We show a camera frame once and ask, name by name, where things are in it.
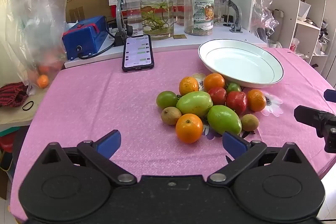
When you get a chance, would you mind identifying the green mango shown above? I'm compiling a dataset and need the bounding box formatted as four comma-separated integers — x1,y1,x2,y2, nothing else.
176,91,214,117

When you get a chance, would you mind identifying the black smartphone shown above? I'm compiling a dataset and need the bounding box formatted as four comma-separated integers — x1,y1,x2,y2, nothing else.
122,34,155,72

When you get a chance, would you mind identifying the white ceramic plate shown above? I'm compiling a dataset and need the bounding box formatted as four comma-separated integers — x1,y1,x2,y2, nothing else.
198,39,284,88

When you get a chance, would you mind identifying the black power cable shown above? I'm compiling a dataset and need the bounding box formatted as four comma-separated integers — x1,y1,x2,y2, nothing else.
78,17,124,60

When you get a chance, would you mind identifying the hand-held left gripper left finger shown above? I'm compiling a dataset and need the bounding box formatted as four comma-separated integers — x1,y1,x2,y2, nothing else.
39,130,137,186

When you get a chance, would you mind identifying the blue metal box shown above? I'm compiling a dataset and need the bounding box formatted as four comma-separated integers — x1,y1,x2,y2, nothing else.
62,16,109,60

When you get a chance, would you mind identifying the crumpled clear plastic wrap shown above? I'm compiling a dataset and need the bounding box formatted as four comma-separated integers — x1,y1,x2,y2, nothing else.
249,0,280,43

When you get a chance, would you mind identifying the small red apple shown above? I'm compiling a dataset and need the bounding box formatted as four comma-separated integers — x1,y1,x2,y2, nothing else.
208,87,227,106
226,91,248,115

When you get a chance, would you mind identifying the white shelf board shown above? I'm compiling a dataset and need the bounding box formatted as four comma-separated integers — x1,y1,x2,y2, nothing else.
64,27,268,69

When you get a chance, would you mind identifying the red and black cloth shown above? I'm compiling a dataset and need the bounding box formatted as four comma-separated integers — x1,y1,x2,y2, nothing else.
0,82,29,107

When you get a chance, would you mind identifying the grey metal bracket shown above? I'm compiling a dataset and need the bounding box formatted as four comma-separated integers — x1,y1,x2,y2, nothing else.
223,0,243,33
116,0,129,38

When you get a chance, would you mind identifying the pink tablecloth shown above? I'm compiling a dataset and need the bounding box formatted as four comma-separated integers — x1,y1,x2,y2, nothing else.
9,47,336,222

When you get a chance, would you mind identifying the brown longan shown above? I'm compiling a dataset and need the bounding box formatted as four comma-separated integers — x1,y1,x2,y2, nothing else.
161,107,182,125
241,114,259,132

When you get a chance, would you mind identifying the orange mandarin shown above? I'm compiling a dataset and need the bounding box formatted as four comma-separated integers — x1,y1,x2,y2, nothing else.
247,89,267,112
204,73,226,92
179,76,199,96
175,113,203,144

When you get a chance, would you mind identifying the black power adapter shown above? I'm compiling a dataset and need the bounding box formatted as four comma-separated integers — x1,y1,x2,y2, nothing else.
113,26,133,47

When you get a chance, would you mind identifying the small bagged mandarin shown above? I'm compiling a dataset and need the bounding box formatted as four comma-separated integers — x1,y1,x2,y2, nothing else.
36,74,50,88

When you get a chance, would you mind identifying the large clear plastic bag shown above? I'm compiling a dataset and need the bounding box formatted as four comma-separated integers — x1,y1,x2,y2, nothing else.
5,0,69,94

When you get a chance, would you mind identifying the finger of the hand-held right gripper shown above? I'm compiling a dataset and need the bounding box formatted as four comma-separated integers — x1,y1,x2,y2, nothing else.
294,105,336,130
323,89,336,103

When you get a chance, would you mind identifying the red plastic stool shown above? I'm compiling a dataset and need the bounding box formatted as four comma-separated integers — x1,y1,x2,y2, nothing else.
0,133,16,153

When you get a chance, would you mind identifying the small red-capped clear bottle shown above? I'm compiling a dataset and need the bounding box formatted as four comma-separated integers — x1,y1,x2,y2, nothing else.
124,0,144,33

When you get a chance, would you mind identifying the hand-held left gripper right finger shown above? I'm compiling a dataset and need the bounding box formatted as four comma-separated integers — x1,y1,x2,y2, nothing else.
207,131,303,187

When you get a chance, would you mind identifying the labelled clear plastic jar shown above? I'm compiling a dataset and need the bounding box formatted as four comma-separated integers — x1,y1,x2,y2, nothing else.
183,0,216,36

